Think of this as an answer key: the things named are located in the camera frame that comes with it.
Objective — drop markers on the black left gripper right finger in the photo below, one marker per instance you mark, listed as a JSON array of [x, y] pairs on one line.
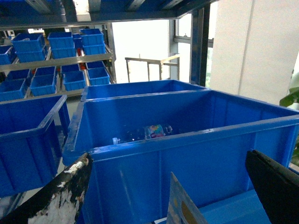
[[276, 186]]

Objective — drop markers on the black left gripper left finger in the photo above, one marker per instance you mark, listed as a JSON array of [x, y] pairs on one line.
[[58, 202]]

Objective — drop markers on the flower gift bag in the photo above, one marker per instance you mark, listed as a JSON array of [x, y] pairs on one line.
[[181, 208]]

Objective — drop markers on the blue crate at left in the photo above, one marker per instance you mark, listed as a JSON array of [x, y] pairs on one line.
[[32, 134]]

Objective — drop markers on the green plant leaf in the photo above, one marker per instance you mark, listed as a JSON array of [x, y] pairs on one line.
[[291, 98]]

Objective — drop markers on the large blue plastic crate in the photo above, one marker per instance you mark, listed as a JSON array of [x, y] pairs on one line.
[[212, 132]]

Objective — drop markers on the blue crate behind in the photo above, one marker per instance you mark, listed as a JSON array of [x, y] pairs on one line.
[[100, 92]]

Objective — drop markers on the plastic bottle colourful label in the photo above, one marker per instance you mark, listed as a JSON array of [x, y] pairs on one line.
[[144, 133]]

